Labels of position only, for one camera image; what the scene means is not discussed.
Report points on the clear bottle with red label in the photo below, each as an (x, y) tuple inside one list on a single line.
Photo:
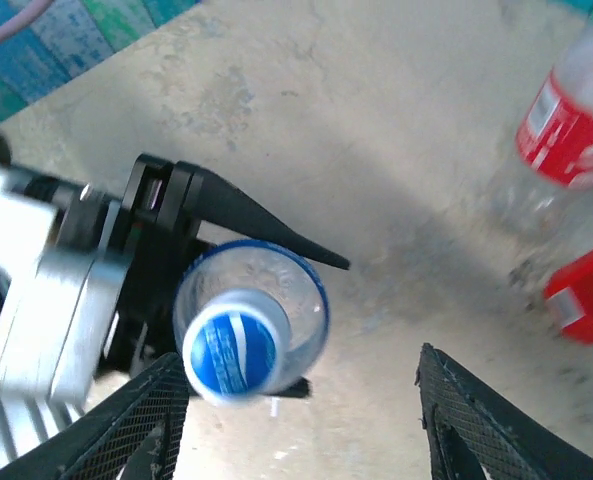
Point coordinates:
[(566, 130)]

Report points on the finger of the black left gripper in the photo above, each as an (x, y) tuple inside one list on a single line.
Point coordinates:
[(298, 389), (241, 215)]

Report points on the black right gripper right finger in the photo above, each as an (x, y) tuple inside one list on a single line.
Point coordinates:
[(476, 440)]

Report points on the aluminium front rail frame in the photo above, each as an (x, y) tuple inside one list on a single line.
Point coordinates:
[(16, 430)]

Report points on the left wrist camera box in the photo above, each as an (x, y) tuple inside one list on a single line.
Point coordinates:
[(51, 310)]

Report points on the red plastic bottle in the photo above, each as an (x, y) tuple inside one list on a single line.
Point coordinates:
[(591, 295)]

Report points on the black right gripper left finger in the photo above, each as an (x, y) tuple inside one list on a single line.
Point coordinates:
[(126, 440)]

